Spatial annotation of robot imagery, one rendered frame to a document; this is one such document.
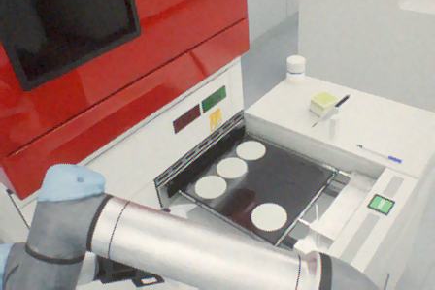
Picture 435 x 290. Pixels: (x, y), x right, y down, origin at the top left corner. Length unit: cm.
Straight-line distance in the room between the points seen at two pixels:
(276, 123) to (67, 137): 76
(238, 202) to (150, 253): 76
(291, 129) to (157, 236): 96
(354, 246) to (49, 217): 76
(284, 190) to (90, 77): 68
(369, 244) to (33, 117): 82
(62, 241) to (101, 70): 48
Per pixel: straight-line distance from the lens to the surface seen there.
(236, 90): 139
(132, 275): 69
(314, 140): 135
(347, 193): 129
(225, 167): 133
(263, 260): 48
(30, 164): 89
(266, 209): 119
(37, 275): 54
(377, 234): 110
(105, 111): 94
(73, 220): 50
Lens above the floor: 180
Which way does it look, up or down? 37 degrees down
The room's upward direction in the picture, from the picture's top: 7 degrees counter-clockwise
